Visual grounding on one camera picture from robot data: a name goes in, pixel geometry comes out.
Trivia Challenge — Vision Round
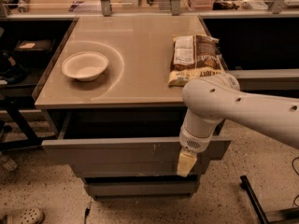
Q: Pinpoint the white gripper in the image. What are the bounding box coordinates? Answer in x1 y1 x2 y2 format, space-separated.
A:
177 126 212 177

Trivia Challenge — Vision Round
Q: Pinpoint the grey top drawer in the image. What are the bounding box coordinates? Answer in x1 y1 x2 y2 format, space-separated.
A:
42 109 231 178

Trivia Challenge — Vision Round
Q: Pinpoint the grey drawer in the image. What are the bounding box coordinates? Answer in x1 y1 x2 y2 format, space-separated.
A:
42 109 231 178
84 175 199 200

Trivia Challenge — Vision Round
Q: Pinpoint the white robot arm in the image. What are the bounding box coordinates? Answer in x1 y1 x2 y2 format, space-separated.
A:
177 73 299 177

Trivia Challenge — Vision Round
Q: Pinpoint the grey drawer cabinet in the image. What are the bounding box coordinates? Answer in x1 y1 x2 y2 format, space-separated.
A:
32 14 243 202

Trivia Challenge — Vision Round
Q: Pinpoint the grey lower drawer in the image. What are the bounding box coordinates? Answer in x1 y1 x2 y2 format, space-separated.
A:
84 175 199 200

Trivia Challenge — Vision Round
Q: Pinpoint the brown yellow snack bag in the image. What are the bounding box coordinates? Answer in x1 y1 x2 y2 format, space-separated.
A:
168 35 224 87

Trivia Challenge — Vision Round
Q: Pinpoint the white paper bowl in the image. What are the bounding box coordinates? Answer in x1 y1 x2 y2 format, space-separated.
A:
62 51 108 82

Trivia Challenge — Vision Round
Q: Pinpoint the white perforated clog shoe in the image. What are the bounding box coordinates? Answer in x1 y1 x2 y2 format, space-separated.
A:
0 207 44 224

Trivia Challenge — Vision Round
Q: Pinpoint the black floor frame bar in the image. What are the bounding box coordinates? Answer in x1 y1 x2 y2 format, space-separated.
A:
240 175 270 224

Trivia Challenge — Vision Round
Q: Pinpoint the black floor cable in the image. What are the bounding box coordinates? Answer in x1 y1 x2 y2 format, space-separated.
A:
291 156 299 209

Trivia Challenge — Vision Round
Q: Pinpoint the grey metal post right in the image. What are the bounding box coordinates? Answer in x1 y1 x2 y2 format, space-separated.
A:
170 0 183 17

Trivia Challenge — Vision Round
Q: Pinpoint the grey metal post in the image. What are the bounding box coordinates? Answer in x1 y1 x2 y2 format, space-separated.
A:
98 0 113 17
170 0 183 17

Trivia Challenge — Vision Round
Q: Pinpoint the grey metal post left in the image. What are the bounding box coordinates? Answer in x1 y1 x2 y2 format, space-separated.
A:
98 0 113 17

